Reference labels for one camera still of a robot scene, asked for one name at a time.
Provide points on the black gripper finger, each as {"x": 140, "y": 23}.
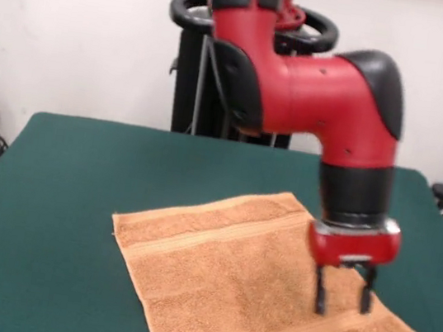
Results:
{"x": 366, "y": 296}
{"x": 321, "y": 293}

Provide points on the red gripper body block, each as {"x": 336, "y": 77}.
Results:
{"x": 351, "y": 248}

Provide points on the orange terry towel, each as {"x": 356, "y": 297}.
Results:
{"x": 229, "y": 280}

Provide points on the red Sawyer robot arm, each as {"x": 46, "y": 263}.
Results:
{"x": 318, "y": 101}

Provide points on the dark green table cloth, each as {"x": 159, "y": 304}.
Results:
{"x": 63, "y": 276}

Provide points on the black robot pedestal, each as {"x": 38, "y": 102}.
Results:
{"x": 187, "y": 86}

